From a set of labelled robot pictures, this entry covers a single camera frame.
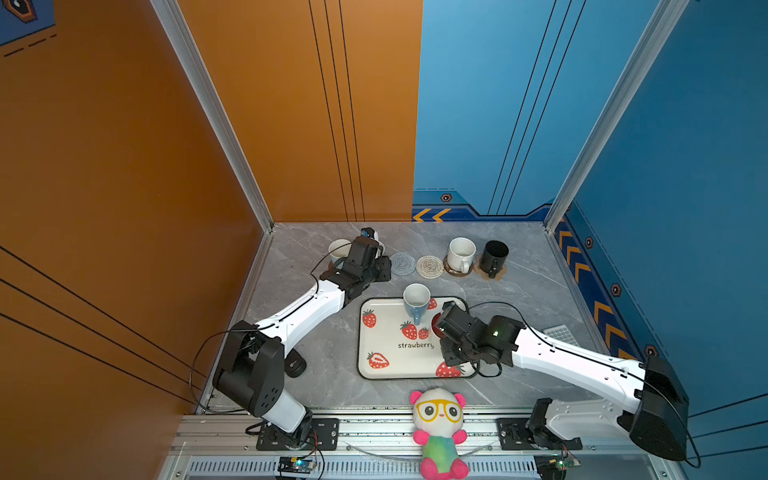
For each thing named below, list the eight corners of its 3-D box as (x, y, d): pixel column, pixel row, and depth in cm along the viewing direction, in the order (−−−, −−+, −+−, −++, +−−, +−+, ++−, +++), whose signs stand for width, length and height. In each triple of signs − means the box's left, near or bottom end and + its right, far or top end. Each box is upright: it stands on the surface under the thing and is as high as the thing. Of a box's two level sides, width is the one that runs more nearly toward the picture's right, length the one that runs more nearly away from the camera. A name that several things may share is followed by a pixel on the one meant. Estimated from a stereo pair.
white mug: (439, 270, 108) (442, 252, 100) (452, 250, 114) (457, 232, 106) (461, 281, 105) (466, 264, 97) (474, 261, 110) (480, 243, 103)
